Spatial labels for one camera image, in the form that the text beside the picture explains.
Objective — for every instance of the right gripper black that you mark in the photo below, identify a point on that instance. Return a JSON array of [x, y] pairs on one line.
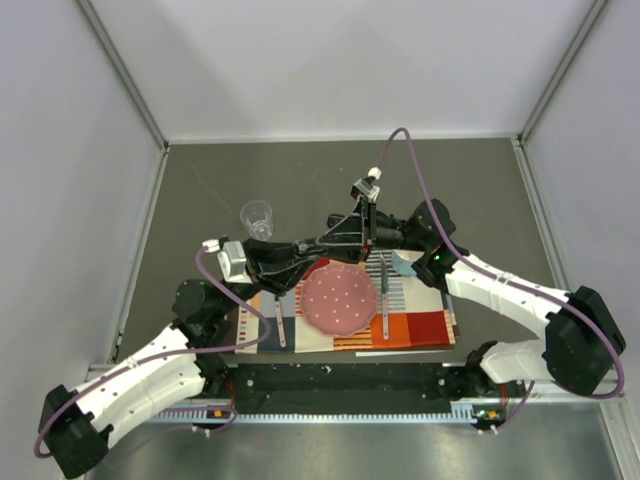
[[345, 244]]

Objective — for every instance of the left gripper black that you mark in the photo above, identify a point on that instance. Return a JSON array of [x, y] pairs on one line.
[[269, 263]]

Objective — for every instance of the black earbud charging case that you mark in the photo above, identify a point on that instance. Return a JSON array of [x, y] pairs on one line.
[[334, 219]]

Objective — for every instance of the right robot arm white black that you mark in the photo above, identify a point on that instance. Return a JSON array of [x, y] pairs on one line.
[[576, 343]]

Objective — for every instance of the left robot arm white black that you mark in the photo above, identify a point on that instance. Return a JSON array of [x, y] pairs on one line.
[[213, 316]]

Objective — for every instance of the white blue mug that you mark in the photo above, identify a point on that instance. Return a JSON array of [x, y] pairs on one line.
[[402, 262]]

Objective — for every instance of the pink dotted plate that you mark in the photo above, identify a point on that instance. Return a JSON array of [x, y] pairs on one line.
[[338, 300]]

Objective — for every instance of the clear plastic cup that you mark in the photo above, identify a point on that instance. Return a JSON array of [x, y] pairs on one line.
[[257, 217]]

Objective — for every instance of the knife with pink handle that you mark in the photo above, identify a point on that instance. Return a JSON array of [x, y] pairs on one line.
[[384, 285]]

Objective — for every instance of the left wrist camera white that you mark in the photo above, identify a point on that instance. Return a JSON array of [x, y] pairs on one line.
[[231, 258]]

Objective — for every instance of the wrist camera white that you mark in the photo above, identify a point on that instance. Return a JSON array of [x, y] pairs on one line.
[[366, 186], [231, 258]]

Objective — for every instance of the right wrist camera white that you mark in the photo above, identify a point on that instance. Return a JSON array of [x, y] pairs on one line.
[[366, 186]]

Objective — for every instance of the fork with pink handle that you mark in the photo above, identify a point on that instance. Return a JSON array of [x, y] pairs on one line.
[[280, 322]]

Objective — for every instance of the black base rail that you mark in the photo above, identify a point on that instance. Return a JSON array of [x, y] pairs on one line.
[[360, 388]]

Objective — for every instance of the aluminium frame profile front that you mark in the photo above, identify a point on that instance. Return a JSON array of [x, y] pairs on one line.
[[209, 406]]

